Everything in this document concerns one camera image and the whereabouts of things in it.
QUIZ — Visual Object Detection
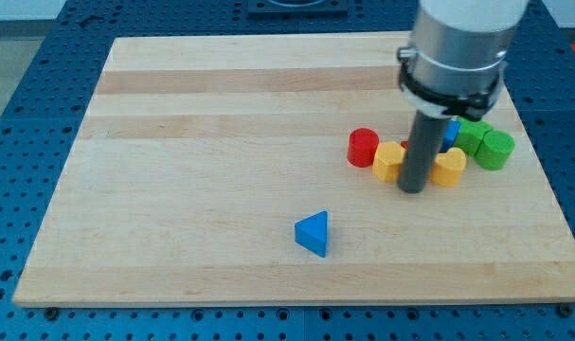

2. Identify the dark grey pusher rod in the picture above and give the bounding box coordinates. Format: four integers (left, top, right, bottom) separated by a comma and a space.
397, 111, 451, 193

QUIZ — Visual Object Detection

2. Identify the blue triangle block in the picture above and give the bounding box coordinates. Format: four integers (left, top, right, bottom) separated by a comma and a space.
295, 211, 329, 258

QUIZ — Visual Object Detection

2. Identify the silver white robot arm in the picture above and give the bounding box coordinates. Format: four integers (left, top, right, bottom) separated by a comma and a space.
397, 0, 528, 193

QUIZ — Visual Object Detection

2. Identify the blue block behind rod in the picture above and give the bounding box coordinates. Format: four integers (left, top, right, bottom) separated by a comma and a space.
440, 120, 461, 153

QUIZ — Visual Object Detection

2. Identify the yellow heart block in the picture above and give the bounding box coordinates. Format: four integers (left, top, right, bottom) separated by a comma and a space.
429, 147, 467, 188

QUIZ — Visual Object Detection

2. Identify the yellow pentagon block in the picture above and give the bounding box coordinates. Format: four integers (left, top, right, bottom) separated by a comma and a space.
371, 142, 405, 182

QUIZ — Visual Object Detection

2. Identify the red cylinder block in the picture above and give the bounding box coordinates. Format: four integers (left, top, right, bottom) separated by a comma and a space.
347, 128, 379, 168

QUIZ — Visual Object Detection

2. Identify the green cylinder block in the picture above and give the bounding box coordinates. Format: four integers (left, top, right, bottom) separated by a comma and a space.
475, 130, 515, 171

